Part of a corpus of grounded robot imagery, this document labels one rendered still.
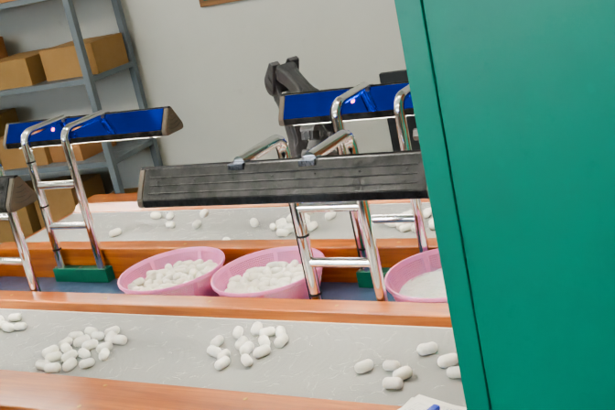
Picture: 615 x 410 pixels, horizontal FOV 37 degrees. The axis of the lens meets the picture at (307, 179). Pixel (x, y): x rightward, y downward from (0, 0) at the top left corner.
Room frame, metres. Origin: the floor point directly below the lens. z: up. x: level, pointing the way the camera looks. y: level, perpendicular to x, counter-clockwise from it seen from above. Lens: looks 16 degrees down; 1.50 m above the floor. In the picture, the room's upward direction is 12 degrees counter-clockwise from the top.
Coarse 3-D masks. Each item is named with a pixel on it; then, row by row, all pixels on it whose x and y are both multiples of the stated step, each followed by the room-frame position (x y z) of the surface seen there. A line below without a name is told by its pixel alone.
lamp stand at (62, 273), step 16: (96, 112) 2.50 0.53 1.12; (32, 128) 2.48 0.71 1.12; (64, 128) 2.39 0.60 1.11; (64, 144) 2.37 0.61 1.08; (32, 160) 2.46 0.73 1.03; (32, 176) 2.45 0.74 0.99; (80, 176) 2.38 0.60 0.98; (80, 192) 2.37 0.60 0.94; (48, 208) 2.46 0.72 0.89; (48, 224) 2.45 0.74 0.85; (64, 224) 2.42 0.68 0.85; (80, 224) 2.39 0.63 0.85; (96, 240) 2.38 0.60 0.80; (96, 256) 2.37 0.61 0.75; (64, 272) 2.44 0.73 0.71; (80, 272) 2.41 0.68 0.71; (96, 272) 2.38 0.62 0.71; (112, 272) 2.38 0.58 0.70
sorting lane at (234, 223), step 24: (72, 216) 2.90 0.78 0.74; (96, 216) 2.83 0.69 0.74; (120, 216) 2.77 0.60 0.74; (144, 216) 2.71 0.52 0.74; (192, 216) 2.60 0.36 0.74; (216, 216) 2.55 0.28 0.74; (240, 216) 2.50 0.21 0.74; (264, 216) 2.45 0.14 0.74; (312, 216) 2.36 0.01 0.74; (336, 216) 2.31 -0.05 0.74; (48, 240) 2.68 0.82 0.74; (72, 240) 2.62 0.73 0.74; (120, 240) 2.52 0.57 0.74; (144, 240) 2.47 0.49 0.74; (168, 240) 2.42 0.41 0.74; (192, 240) 2.37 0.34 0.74
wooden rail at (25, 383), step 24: (0, 384) 1.65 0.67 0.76; (24, 384) 1.62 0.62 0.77; (48, 384) 1.60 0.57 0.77; (72, 384) 1.58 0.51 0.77; (96, 384) 1.55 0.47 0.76; (120, 384) 1.53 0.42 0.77; (144, 384) 1.51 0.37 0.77; (168, 384) 1.49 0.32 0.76; (0, 408) 1.56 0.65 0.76; (24, 408) 1.52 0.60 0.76; (48, 408) 1.50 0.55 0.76; (72, 408) 1.48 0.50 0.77; (96, 408) 1.46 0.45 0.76; (120, 408) 1.44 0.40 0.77; (144, 408) 1.42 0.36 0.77; (168, 408) 1.40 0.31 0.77; (192, 408) 1.39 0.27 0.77; (216, 408) 1.37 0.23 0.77; (240, 408) 1.35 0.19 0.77; (264, 408) 1.33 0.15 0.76; (288, 408) 1.32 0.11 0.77; (312, 408) 1.30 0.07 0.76; (336, 408) 1.29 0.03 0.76; (360, 408) 1.27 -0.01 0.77; (384, 408) 1.26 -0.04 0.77
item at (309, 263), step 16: (272, 144) 1.70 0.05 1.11; (320, 144) 1.57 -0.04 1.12; (336, 144) 1.60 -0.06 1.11; (352, 144) 1.66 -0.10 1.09; (240, 160) 1.61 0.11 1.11; (304, 160) 1.53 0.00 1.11; (304, 208) 1.73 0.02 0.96; (320, 208) 1.71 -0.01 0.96; (336, 208) 1.69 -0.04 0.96; (352, 208) 1.68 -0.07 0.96; (368, 208) 1.67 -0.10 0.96; (304, 224) 1.74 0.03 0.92; (368, 224) 1.66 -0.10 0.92; (304, 240) 1.74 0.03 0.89; (368, 240) 1.66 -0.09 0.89; (304, 256) 1.74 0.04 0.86; (368, 256) 1.67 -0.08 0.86; (304, 272) 1.76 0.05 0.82; (384, 288) 1.67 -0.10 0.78
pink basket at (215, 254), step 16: (160, 256) 2.22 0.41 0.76; (176, 256) 2.22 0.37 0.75; (192, 256) 2.22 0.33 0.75; (208, 256) 2.19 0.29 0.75; (224, 256) 2.10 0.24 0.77; (128, 272) 2.15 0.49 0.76; (144, 272) 2.19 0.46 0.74; (208, 272) 2.01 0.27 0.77; (176, 288) 1.97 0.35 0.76; (192, 288) 1.99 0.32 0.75; (208, 288) 2.02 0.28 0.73
